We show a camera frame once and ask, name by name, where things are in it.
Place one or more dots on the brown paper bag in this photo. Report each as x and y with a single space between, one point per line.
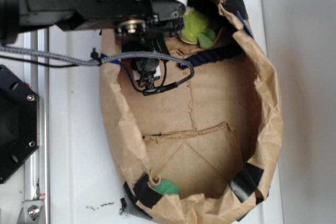
201 134

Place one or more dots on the green object in bag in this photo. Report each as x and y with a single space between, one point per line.
167 187

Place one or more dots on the aluminium frame rail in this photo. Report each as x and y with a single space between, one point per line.
36 205

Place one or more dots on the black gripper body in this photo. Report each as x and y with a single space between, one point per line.
149 36

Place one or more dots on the black tape strip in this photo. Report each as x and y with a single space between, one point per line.
245 182
141 192

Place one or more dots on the black tape strip left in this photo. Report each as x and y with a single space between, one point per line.
141 192

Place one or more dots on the black tape strip right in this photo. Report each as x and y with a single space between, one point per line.
245 182

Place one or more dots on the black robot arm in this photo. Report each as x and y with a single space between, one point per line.
20 16

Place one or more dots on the dark navy rope toy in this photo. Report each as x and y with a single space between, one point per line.
214 55

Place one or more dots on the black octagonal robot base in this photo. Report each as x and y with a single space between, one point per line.
18 123

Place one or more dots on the blue tape on bag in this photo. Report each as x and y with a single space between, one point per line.
245 26

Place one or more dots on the green fuzzy plush toy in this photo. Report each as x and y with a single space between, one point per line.
196 29

